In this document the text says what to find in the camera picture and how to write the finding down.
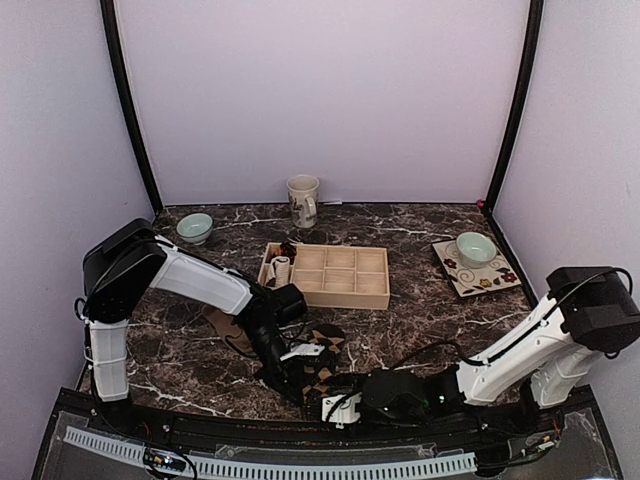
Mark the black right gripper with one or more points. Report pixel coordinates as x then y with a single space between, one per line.
363 379

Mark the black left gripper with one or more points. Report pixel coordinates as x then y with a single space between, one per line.
281 375

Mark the beige ribbed sock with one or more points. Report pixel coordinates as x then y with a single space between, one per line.
229 331

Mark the brown yellow argyle sock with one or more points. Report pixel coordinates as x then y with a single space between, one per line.
317 370

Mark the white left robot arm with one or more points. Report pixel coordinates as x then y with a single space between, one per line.
119 271

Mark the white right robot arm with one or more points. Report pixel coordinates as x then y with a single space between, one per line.
587 314

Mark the rolled white ribbed sock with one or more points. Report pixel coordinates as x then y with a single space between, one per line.
278 272

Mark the rolled red argyle sock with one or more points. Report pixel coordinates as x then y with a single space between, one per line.
286 249

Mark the wooden compartment tray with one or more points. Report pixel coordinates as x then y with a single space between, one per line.
332 276

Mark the teal striped ceramic bowl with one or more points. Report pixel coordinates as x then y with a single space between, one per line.
195 228

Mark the coral pattern ceramic mug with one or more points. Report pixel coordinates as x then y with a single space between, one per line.
303 194

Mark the pale green bowl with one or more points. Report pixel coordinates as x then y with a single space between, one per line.
475 249

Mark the green circuit board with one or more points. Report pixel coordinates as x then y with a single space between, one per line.
163 461

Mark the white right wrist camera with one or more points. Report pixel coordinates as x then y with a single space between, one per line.
340 407

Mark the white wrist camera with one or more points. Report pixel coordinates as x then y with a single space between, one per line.
303 350
340 407

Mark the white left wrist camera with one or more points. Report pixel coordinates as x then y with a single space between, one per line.
303 350

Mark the white slotted cable duct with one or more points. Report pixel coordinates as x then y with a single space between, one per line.
252 463

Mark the black front table rail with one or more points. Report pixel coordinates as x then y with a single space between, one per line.
478 428

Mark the black left corner post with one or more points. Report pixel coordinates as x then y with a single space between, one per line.
121 80

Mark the black corner post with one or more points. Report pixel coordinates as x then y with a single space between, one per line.
121 80
526 65

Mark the black right corner post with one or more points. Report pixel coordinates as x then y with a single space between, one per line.
526 65

